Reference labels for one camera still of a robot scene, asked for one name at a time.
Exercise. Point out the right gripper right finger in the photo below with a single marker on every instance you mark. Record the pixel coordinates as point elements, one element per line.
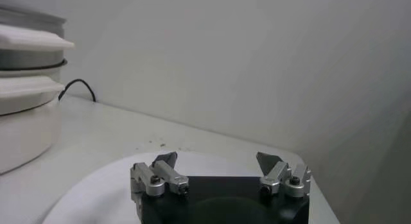
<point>277,174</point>

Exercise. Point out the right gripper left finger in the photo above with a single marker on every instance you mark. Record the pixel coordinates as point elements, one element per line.
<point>154,180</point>

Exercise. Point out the white round plate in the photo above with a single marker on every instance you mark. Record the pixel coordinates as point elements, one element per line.
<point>96,193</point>

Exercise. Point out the white electric cooker base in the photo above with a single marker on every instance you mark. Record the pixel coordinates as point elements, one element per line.
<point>25,132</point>

